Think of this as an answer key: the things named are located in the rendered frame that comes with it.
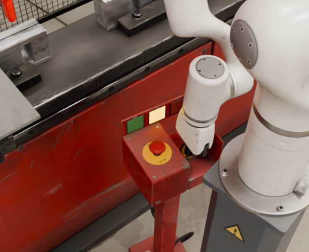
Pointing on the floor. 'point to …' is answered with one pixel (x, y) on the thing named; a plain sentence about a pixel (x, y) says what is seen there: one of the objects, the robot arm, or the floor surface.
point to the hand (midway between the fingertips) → (191, 149)
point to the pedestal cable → (184, 237)
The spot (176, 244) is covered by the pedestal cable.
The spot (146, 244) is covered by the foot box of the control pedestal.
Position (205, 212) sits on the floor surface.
